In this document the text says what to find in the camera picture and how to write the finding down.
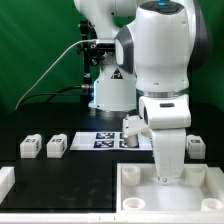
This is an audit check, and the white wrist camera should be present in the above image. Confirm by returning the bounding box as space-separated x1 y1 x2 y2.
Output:
122 115 151 148

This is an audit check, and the white marker sheet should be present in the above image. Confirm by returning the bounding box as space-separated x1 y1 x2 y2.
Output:
70 132 152 151

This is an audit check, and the white front obstacle wall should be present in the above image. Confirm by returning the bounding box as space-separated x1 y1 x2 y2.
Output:
0 213 116 224

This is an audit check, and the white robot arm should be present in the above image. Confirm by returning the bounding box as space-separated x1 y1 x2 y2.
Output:
73 0 208 183

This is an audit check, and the white square tabletop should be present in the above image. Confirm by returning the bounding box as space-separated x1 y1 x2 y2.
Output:
116 163 224 224

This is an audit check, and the white cable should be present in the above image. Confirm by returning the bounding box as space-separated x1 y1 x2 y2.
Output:
14 39 98 111

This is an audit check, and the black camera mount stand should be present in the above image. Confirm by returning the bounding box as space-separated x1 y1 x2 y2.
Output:
77 20 115 103

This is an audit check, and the black cable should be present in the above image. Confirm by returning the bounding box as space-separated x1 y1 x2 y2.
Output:
18 85 94 109

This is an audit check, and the white obstacle wall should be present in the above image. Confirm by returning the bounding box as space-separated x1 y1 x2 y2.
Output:
0 213 116 224
0 167 15 204

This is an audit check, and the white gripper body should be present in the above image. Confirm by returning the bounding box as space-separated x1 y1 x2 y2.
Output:
139 95 191 180

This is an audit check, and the white left obstacle wall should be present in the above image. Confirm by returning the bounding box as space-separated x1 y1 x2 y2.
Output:
0 167 15 204

